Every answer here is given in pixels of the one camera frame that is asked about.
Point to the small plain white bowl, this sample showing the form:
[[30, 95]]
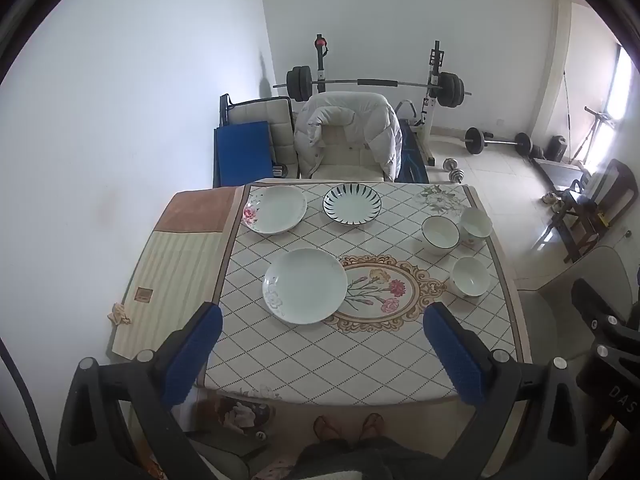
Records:
[[471, 275]]

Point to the white bowl with blue dots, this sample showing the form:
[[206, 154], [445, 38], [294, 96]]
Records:
[[476, 224]]

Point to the long barbell with black plates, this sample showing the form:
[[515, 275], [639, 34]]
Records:
[[375, 82]]

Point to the person's legs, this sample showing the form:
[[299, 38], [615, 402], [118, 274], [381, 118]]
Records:
[[360, 452]]

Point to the dark wooden chair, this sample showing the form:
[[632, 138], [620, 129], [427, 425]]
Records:
[[580, 205]]

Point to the black rimmed white bowl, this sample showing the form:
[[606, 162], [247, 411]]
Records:
[[440, 232]]

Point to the floral checked tablecloth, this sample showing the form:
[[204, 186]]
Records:
[[390, 350]]

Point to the blue printed bench pad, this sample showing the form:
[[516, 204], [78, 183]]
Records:
[[412, 155]]

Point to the cream upholstered chair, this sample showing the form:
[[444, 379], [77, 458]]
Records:
[[342, 152]]

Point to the black floor platform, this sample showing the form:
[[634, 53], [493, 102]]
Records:
[[555, 172]]

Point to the blue striped white plate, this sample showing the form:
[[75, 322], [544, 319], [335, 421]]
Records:
[[351, 205]]

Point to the blue foam mat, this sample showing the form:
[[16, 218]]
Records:
[[242, 152]]

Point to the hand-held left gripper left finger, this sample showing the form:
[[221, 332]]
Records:
[[195, 355]]

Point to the cream curved chair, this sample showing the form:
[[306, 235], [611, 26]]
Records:
[[590, 270]]

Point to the short barbell with black plates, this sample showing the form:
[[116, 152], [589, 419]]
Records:
[[474, 140]]

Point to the metal exercise stand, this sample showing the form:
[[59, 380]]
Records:
[[595, 125]]

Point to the weight bench rack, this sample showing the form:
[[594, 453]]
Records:
[[434, 75]]

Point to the striped beige and brown cloth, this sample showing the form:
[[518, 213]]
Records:
[[175, 265]]

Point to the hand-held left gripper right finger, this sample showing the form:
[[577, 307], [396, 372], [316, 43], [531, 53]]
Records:
[[452, 355]]

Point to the white plate with pink flower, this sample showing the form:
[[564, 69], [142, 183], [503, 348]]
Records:
[[277, 208]]

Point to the white plate with embossed flower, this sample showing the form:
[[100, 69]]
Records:
[[305, 285]]

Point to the cream folding chair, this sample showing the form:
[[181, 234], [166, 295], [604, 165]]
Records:
[[260, 110]]

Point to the white puffer jacket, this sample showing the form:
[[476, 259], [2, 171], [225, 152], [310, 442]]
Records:
[[345, 107]]

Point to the chrome dumbbell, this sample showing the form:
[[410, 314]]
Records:
[[456, 172]]

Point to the window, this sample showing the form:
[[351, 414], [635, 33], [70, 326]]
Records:
[[617, 85]]

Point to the crumpled tissue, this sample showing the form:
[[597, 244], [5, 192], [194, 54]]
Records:
[[119, 314]]

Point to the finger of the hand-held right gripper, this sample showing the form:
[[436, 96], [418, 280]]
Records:
[[600, 310]]

